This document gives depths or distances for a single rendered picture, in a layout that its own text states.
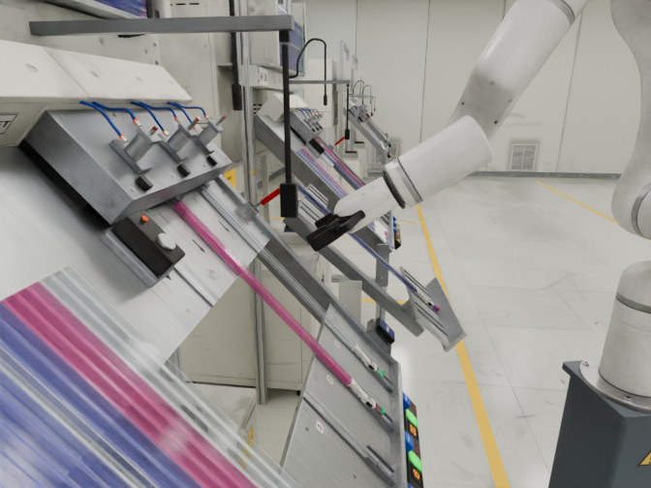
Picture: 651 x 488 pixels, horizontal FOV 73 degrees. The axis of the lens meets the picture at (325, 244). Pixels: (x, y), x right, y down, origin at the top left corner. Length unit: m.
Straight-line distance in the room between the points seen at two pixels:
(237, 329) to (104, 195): 1.42
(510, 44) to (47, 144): 0.63
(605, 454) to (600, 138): 8.11
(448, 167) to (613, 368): 0.57
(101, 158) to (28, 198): 0.09
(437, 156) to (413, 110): 7.54
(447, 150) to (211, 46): 1.16
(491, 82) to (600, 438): 0.74
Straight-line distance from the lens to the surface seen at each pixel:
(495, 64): 0.74
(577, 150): 8.91
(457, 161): 0.71
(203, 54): 1.72
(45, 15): 0.73
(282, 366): 1.96
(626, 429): 1.07
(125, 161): 0.60
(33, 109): 0.58
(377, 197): 0.71
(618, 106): 9.08
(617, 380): 1.08
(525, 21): 0.76
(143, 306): 0.54
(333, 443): 0.66
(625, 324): 1.03
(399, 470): 0.74
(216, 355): 2.03
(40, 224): 0.54
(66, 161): 0.59
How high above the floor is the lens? 1.25
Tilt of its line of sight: 18 degrees down
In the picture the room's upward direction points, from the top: straight up
